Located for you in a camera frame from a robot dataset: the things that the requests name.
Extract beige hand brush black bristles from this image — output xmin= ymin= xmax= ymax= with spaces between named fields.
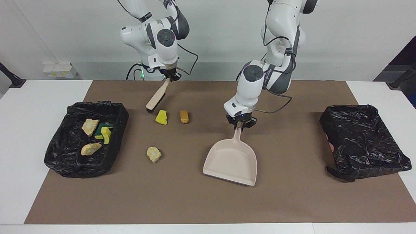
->
xmin=146 ymin=78 xmax=171 ymax=114

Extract beige plastic dustpan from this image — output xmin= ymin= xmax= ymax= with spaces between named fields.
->
xmin=203 ymin=122 xmax=258 ymax=187

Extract plain yellow sponge piece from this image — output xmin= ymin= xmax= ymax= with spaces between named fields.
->
xmin=155 ymin=110 xmax=168 ymax=125

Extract pale yellow paper ball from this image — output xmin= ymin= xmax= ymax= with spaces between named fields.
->
xmin=81 ymin=119 xmax=100 ymax=137
xmin=146 ymin=147 xmax=162 ymax=163

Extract green and yellow sponge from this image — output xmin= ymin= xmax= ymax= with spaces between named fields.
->
xmin=94 ymin=123 xmax=114 ymax=140

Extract yellow sponge with green edge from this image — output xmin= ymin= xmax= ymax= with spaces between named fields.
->
xmin=100 ymin=126 xmax=112 ymax=145

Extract bin lined with black bag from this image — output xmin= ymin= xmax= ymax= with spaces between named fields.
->
xmin=319 ymin=104 xmax=412 ymax=183
xmin=44 ymin=101 xmax=129 ymax=178

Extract brown paper table mat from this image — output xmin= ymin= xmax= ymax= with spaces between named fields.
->
xmin=24 ymin=80 xmax=416 ymax=225

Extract white cardboard box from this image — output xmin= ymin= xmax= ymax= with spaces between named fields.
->
xmin=43 ymin=62 xmax=78 ymax=79

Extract black stand leg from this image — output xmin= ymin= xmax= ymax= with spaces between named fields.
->
xmin=386 ymin=63 xmax=416 ymax=91
xmin=0 ymin=62 xmax=27 ymax=89

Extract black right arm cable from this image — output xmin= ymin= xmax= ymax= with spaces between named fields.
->
xmin=117 ymin=0 xmax=199 ymax=76

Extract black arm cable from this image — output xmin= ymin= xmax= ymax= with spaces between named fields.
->
xmin=257 ymin=0 xmax=297 ymax=114
xmin=117 ymin=0 xmax=199 ymax=76

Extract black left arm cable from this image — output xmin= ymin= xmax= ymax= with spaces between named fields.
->
xmin=257 ymin=0 xmax=297 ymax=114

